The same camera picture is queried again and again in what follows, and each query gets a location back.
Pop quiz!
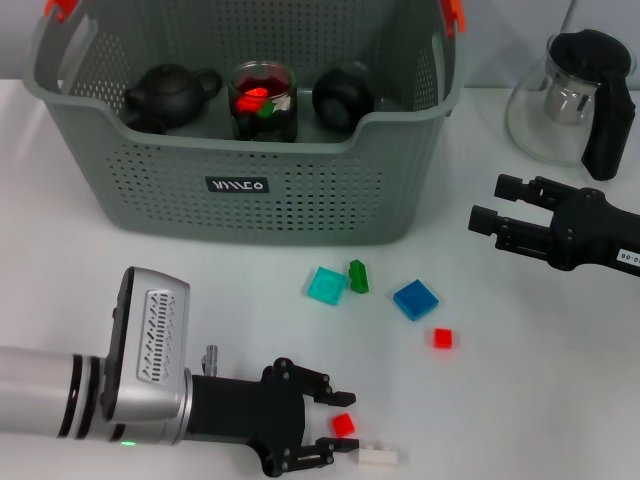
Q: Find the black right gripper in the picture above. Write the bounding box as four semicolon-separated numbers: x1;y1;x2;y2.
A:
468;173;640;276

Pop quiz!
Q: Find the blue square plate brick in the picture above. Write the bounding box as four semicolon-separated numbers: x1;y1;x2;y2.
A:
393;278;441;322

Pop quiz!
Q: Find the green stepped brick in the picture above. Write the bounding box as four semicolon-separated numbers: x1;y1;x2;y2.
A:
348;258;371;294

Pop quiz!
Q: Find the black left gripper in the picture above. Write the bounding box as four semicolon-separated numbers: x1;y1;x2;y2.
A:
189;357;361;477

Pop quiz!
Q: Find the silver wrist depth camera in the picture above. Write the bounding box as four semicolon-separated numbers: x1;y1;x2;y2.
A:
99;266;192;421

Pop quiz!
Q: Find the orange-red rectangular brick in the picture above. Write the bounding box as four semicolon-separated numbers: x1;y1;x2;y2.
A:
237;87;269;114

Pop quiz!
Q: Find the glass teapot black handle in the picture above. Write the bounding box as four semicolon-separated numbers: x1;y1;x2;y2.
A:
504;28;639;182

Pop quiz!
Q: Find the white long brick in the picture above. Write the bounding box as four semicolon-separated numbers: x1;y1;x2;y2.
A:
357;442;405;469

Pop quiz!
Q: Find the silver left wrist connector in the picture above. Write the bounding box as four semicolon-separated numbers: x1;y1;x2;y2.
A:
202;344;221;377

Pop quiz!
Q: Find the black clay teapot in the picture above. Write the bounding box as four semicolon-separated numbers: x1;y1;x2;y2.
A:
122;63;225;135

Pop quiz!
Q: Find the grey perforated storage bin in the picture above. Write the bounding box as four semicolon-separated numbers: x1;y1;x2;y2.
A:
22;0;469;249

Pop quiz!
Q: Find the dark red curved brick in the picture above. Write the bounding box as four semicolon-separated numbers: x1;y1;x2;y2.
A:
234;67;292;95

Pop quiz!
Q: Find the teal square plate brick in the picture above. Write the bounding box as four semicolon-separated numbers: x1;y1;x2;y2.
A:
303;266;350;307

